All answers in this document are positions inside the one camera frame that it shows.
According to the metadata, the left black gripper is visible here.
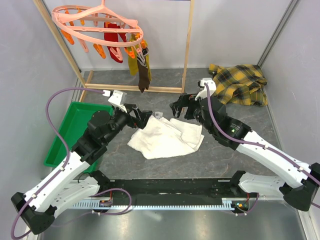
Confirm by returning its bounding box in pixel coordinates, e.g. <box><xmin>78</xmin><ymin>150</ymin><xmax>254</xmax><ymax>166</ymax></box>
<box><xmin>103</xmin><ymin>103</ymin><xmax>152</xmax><ymax>144</ymax></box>

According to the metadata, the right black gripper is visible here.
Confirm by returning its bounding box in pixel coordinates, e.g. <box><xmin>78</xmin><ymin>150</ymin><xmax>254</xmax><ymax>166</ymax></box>
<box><xmin>170</xmin><ymin>92</ymin><xmax>215</xmax><ymax>134</ymax></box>

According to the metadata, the brown striped sock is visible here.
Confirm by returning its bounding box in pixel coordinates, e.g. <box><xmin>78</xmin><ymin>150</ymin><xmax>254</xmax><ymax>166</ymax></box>
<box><xmin>137</xmin><ymin>47</ymin><xmax>151</xmax><ymax>93</ymax></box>

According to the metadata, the mustard yellow sock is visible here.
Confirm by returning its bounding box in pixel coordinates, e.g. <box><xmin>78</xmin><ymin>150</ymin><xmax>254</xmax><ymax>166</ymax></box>
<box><xmin>128</xmin><ymin>39</ymin><xmax>152</xmax><ymax>83</ymax></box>

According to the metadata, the red sock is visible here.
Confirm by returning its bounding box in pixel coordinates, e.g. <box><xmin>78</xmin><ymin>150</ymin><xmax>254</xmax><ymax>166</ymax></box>
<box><xmin>104</xmin><ymin>22</ymin><xmax>127</xmax><ymax>64</ymax></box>

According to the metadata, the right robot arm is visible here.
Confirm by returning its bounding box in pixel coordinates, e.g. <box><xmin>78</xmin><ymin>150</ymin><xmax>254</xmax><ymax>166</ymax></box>
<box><xmin>170</xmin><ymin>93</ymin><xmax>320</xmax><ymax>212</ymax></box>

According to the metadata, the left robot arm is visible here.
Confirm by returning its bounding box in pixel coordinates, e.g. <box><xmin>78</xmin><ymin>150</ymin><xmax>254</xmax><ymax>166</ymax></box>
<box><xmin>11</xmin><ymin>104</ymin><xmax>153</xmax><ymax>235</ymax></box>

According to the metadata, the pink round clip hanger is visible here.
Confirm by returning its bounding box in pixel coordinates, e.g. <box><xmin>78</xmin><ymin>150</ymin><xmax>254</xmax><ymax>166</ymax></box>
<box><xmin>51</xmin><ymin>0</ymin><xmax>144</xmax><ymax>59</ymax></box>

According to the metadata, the white folded towel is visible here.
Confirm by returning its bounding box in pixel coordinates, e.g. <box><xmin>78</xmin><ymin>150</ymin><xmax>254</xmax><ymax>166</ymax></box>
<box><xmin>127</xmin><ymin>116</ymin><xmax>204</xmax><ymax>160</ymax></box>

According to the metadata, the green plastic bin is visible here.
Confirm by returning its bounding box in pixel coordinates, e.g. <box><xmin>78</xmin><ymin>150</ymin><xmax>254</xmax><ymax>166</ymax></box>
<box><xmin>44</xmin><ymin>101</ymin><xmax>114</xmax><ymax>168</ymax></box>

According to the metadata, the yellow plaid shirt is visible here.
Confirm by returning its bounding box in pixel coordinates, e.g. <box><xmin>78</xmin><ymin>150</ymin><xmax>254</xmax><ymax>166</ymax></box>
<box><xmin>208</xmin><ymin>64</ymin><xmax>268</xmax><ymax>107</ymax></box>

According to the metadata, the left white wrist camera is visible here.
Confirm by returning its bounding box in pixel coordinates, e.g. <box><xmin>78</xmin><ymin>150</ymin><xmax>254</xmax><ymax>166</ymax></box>
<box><xmin>102</xmin><ymin>90</ymin><xmax>127</xmax><ymax>113</ymax></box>

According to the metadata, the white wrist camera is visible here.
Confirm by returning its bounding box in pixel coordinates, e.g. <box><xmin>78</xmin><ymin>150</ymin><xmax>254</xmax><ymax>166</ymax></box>
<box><xmin>195</xmin><ymin>77</ymin><xmax>217</xmax><ymax>101</ymax></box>
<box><xmin>102</xmin><ymin>90</ymin><xmax>127</xmax><ymax>113</ymax></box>

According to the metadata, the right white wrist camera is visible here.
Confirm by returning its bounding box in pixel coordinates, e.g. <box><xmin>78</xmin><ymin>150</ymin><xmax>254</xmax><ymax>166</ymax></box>
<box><xmin>195</xmin><ymin>77</ymin><xmax>217</xmax><ymax>101</ymax></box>

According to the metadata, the wooden hanger stand frame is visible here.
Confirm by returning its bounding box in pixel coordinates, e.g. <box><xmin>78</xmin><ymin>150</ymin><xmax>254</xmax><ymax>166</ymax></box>
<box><xmin>33</xmin><ymin>0</ymin><xmax>195</xmax><ymax>102</ymax></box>

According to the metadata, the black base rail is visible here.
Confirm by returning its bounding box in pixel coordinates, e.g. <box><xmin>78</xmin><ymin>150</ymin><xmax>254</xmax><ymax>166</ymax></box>
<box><xmin>98</xmin><ymin>171</ymin><xmax>257</xmax><ymax>205</ymax></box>

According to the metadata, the slotted aluminium cable duct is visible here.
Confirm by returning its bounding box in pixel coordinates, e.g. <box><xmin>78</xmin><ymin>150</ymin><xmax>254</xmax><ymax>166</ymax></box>
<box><xmin>70</xmin><ymin>198</ymin><xmax>244</xmax><ymax>211</ymax></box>

